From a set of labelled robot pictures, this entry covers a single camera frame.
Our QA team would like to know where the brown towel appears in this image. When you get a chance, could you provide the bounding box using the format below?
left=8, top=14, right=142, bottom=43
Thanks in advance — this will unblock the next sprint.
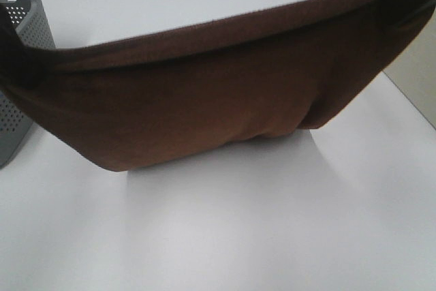
left=1, top=0, right=435, bottom=172

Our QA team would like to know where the beige fabric storage box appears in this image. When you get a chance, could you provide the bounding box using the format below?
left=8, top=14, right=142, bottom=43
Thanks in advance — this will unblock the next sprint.
left=381, top=0, right=435, bottom=125

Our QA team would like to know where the grey perforated plastic basket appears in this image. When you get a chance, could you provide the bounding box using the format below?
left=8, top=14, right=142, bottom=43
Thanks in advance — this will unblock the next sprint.
left=1, top=0, right=55, bottom=167

